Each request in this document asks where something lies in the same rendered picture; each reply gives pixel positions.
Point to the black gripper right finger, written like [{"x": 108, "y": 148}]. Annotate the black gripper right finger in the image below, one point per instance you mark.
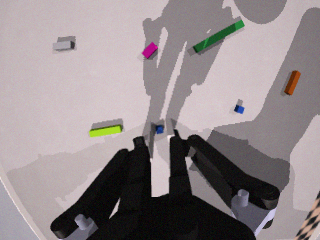
[{"x": 254, "y": 201}]

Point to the small magenta block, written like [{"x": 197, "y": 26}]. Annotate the small magenta block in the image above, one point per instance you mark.
[{"x": 149, "y": 50}]

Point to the small grey block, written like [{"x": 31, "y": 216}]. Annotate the small grey block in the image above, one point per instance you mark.
[{"x": 63, "y": 45}]

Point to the orange rod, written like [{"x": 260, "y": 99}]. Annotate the orange rod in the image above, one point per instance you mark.
[{"x": 292, "y": 82}]

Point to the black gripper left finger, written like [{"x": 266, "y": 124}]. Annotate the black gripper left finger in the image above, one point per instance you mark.
[{"x": 97, "y": 203}]

